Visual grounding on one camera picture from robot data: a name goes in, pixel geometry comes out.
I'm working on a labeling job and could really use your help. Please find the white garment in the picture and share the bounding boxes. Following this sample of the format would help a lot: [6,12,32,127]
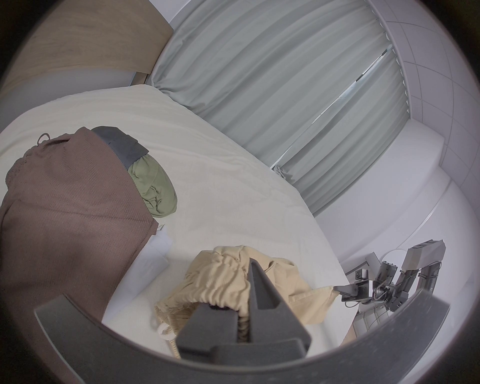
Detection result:
[112,224,173,301]

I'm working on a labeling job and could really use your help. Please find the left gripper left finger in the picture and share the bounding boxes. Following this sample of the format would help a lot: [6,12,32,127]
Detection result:
[175,304,241,360]

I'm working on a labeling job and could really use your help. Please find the bed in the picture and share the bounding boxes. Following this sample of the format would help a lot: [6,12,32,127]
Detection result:
[0,0,361,361]

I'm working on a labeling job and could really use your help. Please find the black garment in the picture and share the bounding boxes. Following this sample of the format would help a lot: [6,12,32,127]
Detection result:
[91,126,150,170]

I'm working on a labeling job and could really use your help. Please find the brown garment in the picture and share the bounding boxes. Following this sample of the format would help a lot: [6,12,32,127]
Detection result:
[0,127,160,370]

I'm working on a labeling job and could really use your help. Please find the green garment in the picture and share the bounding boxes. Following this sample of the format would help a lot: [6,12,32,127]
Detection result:
[127,154,178,218]

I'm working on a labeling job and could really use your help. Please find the pale grey-green curtain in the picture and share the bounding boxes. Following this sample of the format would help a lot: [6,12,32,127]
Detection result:
[146,0,398,169]
[275,49,412,218]

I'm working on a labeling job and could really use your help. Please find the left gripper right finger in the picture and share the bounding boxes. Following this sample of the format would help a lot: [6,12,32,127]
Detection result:
[247,258,313,352]

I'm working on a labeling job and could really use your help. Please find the beige shorts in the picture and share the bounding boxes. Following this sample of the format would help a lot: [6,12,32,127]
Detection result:
[152,245,340,359]

